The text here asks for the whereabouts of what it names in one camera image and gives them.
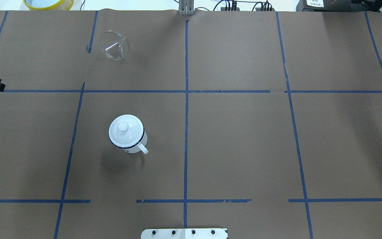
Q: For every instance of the black computer box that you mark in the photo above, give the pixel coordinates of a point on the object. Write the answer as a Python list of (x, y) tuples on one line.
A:
[(323, 6)]

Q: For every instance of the yellow tape roll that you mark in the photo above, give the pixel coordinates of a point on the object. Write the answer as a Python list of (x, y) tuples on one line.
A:
[(49, 5)]

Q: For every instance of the white camera stand pillar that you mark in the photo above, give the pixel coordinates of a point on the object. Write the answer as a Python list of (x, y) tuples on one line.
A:
[(185, 233)]

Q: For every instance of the brown paper table cover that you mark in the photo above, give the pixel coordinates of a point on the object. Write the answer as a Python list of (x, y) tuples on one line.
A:
[(266, 124)]

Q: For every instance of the small white bowl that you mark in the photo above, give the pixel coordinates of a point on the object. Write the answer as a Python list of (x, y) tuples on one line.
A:
[(127, 120)]

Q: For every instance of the clear glass funnel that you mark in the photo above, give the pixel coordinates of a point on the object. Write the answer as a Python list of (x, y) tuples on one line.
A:
[(113, 45)]

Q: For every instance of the aluminium frame post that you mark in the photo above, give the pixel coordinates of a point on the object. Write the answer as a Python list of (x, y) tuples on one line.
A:
[(186, 7)]

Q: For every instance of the white blue-rimmed enamel cup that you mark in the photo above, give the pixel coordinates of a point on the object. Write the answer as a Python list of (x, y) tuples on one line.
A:
[(138, 146)]

